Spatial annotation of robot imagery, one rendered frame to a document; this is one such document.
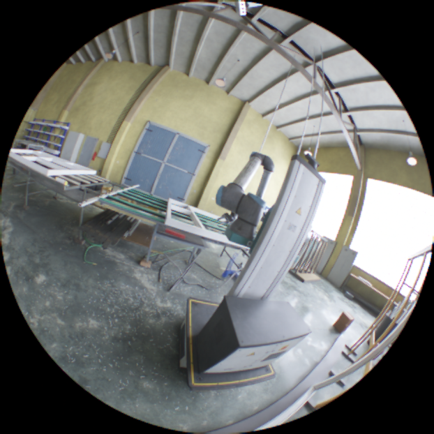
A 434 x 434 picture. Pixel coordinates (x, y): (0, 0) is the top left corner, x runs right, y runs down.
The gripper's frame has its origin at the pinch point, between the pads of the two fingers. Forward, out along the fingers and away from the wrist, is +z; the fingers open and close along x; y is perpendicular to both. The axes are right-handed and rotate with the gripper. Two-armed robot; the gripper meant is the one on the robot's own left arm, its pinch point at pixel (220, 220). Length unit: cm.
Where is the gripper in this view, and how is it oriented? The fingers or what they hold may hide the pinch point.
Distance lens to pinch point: 146.9
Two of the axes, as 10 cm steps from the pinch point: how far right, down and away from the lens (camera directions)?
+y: -2.6, 6.5, 7.1
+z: -8.2, 2.4, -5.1
